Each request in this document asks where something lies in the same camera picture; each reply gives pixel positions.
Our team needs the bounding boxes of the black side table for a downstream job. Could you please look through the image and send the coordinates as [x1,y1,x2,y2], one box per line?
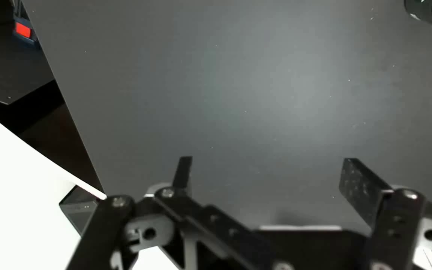
[0,0,57,105]

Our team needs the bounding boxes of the white flat board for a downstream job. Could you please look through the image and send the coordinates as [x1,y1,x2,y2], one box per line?
[0,104,108,270]

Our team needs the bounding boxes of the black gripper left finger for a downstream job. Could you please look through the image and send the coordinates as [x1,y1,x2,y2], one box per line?
[64,156,277,270]

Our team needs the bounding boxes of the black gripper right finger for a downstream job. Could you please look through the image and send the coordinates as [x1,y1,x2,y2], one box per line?
[339,158,432,270]

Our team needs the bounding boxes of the red and black device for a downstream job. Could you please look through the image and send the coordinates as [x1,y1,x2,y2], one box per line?
[13,18,36,42]

